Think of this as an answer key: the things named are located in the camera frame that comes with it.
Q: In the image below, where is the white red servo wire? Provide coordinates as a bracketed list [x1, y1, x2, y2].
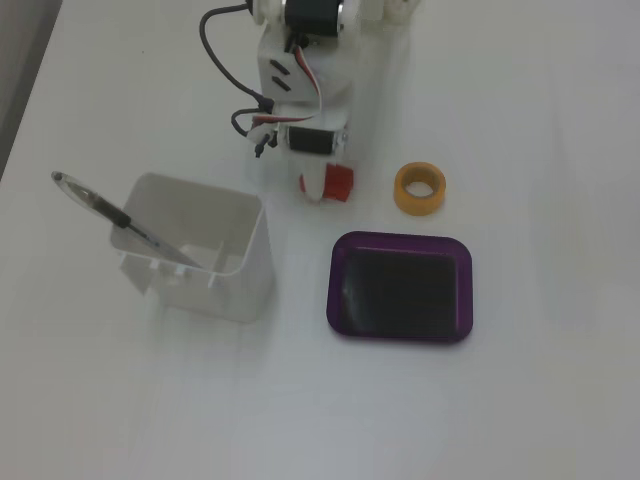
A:
[251, 43, 325, 137]

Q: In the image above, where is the red ribbed cube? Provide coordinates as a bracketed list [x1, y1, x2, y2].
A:
[299, 163, 355, 205]

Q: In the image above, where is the black ballpoint pen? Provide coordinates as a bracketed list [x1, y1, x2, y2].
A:
[50, 170, 202, 270]

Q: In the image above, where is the purple rectangular tray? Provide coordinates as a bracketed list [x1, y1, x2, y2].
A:
[325, 230, 475, 346]

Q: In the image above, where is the yellow tape roll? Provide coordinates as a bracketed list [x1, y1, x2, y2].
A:
[393, 161, 447, 217]

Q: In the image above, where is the white plastic box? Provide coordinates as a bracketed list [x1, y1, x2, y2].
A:
[109, 172, 276, 325]

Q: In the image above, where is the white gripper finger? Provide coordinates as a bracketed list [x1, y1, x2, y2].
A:
[298, 159, 329, 207]

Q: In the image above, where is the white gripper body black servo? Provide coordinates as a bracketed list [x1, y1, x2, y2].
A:
[256, 23, 363, 164]

